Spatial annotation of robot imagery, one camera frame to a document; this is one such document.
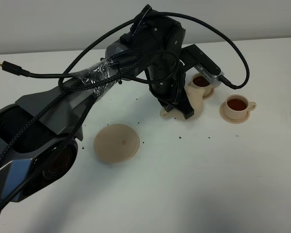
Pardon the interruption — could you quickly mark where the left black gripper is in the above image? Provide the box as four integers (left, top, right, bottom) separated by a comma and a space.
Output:
147, 63, 194, 119

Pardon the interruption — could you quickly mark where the tan teapot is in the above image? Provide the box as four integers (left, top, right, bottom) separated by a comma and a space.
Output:
160, 85, 205, 122

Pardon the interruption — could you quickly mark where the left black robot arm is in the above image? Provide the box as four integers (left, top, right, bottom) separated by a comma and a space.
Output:
0, 17, 194, 203

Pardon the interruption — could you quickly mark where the tan teapot saucer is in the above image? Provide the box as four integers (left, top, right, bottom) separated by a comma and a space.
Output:
94, 124, 140, 164

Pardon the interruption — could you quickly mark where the far tan saucer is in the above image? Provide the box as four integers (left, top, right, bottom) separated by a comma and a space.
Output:
188, 82, 214, 100

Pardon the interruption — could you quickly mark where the far tan teacup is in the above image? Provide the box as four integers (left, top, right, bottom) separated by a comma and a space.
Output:
190, 73, 210, 85

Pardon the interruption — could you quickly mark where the tan teacup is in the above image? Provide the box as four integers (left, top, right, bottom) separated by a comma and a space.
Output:
190, 73, 210, 85
225, 95, 257, 112

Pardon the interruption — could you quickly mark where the near tan saucer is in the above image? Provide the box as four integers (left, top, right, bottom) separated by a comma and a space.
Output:
219, 102, 250, 124

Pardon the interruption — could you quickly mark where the near tan teacup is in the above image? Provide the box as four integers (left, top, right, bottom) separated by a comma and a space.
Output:
225, 95, 257, 112

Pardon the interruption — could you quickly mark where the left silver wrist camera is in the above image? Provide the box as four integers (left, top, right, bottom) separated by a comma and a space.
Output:
180, 45, 236, 88

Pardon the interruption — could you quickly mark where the left braided camera cable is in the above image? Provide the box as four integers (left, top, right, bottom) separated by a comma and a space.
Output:
0, 4, 250, 185

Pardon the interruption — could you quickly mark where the loose black plug cable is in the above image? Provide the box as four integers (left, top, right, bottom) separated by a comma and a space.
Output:
0, 57, 182, 102

